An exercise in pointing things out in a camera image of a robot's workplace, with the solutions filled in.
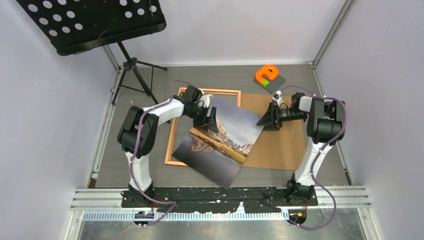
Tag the orange letter toy block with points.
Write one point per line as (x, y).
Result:
(268, 70)

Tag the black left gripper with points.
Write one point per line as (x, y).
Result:
(203, 123)

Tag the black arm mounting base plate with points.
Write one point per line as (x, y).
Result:
(216, 200)

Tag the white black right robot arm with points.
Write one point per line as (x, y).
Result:
(326, 124)

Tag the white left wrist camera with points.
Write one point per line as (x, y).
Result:
(204, 101)

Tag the copper picture frame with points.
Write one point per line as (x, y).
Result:
(172, 135)

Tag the green building brick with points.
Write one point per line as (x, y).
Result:
(264, 83)

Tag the grey building baseplate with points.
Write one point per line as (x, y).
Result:
(274, 84)

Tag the brown cardboard backing board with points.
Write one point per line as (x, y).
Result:
(281, 149)

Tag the mountain landscape photo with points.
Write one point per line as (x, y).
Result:
(220, 155)

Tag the black perforated music stand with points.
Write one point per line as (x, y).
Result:
(78, 26)

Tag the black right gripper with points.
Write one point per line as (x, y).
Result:
(267, 119)

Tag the aluminium front rail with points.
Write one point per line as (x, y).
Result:
(105, 204)

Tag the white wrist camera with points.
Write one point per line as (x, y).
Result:
(204, 101)
(277, 99)

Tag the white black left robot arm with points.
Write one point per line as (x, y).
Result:
(138, 133)

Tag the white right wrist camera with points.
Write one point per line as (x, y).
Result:
(277, 99)

